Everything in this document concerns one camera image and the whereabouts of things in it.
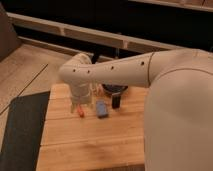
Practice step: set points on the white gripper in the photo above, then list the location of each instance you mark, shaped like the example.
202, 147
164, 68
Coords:
80, 92

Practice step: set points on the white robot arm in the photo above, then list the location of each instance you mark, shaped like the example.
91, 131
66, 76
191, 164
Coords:
178, 110

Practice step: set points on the black eraser block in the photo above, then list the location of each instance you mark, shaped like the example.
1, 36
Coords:
116, 97

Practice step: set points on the blue sponge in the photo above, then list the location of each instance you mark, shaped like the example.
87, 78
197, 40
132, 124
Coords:
101, 109

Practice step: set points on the dark round bowl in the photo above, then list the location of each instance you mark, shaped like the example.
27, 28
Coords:
110, 90

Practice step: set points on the black floor mat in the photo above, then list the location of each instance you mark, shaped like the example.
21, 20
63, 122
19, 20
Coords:
23, 132

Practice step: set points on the white wall shelf rail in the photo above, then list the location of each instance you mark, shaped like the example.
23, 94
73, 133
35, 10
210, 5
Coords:
90, 35

